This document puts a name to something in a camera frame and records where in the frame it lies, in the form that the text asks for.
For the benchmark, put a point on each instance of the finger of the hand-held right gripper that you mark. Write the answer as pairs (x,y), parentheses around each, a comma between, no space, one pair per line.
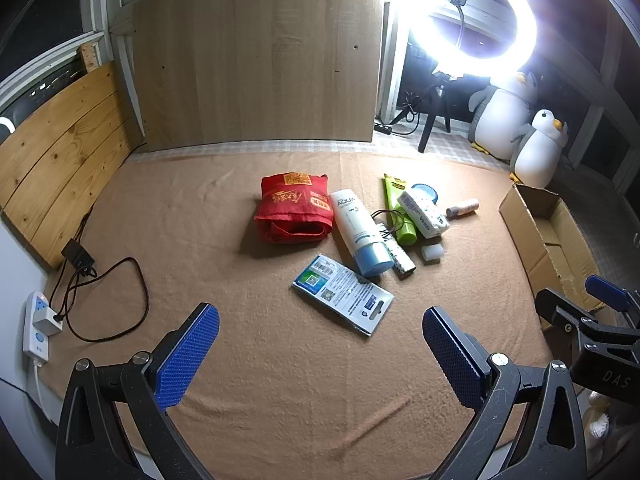
(562,312)
(607,292)

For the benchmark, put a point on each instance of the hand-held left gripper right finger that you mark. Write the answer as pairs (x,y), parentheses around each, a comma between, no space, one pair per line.
(452,355)

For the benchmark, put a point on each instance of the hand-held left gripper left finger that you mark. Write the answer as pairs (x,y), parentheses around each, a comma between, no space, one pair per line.
(187,355)

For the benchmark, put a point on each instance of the cardboard box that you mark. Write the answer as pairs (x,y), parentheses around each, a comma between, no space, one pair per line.
(540,240)

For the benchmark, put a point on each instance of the small white cap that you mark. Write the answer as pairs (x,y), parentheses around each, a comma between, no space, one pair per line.
(432,252)

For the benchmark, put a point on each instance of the silver strip packet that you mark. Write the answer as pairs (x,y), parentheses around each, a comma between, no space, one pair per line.
(401,262)

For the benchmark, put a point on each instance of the blue white packet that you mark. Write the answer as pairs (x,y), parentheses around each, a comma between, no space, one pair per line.
(342,292)

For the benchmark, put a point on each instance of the white tissue pack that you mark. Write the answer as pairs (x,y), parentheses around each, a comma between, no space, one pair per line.
(422,215)

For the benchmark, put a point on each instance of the pink lip balm stick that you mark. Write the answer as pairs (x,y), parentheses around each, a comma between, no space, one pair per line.
(462,207)

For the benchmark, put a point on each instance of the white tube with blue cap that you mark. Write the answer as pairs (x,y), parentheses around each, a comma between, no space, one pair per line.
(357,230)

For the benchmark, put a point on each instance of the blue round lid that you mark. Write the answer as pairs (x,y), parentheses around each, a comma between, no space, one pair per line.
(426,187)

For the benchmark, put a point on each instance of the green tube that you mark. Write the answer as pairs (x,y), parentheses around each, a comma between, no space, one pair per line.
(395,195)

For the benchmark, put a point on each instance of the red fabric bag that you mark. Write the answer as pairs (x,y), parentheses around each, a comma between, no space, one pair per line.
(290,205)

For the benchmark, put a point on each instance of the white fluffy toy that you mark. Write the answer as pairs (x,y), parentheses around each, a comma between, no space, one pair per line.
(597,422)

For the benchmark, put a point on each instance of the white plug charger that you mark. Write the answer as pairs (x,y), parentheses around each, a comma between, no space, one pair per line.
(47,321)

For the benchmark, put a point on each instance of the black power adapter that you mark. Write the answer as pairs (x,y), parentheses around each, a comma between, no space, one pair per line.
(77,254)

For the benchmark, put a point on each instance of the white power strip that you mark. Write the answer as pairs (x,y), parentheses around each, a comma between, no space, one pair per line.
(34,345)

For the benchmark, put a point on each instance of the small penguin plush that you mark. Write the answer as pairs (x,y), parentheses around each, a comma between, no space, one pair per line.
(540,152)

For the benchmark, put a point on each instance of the large penguin plush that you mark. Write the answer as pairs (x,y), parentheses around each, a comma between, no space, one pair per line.
(500,115)

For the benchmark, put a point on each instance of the black tripod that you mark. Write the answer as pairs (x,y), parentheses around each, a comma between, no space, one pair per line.
(432,120)

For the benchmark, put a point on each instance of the pine plank headboard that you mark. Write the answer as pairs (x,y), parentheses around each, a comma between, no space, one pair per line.
(60,160)

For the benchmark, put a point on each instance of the black power strip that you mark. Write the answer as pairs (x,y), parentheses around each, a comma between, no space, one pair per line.
(382,127)

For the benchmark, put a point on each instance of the light wooden panel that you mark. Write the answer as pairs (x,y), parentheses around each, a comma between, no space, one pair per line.
(250,60)

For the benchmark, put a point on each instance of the small holed wooden strip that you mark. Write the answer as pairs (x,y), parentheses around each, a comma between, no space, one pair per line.
(90,59)

